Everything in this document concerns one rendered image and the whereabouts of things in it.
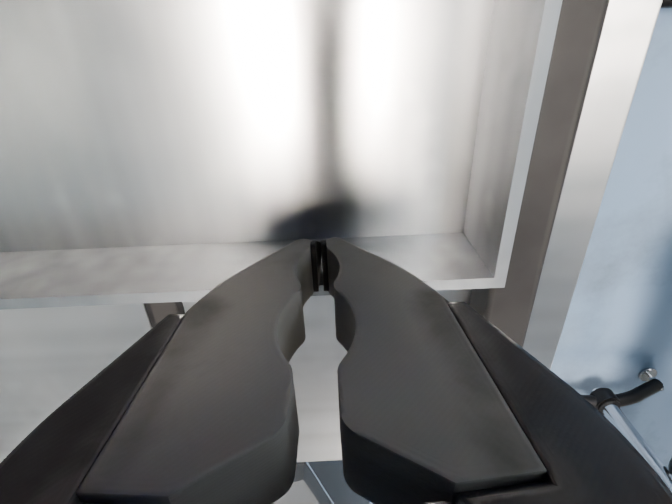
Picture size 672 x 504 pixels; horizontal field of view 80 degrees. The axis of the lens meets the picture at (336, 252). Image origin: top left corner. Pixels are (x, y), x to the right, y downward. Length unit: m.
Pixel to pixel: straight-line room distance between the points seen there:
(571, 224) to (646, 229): 1.28
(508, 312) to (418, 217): 0.05
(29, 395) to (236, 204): 0.15
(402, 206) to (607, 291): 1.39
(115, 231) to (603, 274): 1.41
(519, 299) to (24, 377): 0.23
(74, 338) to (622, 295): 1.50
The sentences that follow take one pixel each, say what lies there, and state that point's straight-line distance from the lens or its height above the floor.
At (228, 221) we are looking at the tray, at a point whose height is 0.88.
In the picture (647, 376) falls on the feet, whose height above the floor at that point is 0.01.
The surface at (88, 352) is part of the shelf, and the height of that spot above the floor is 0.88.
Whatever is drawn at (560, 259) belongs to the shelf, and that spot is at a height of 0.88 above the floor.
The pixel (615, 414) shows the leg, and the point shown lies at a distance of 1.63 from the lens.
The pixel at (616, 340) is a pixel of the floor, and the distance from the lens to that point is 1.69.
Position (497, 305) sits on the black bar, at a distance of 0.17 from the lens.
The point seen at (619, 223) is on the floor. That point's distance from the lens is 1.41.
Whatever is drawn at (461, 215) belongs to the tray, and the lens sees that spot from 0.16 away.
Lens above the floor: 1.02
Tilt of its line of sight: 61 degrees down
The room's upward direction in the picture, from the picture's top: 177 degrees clockwise
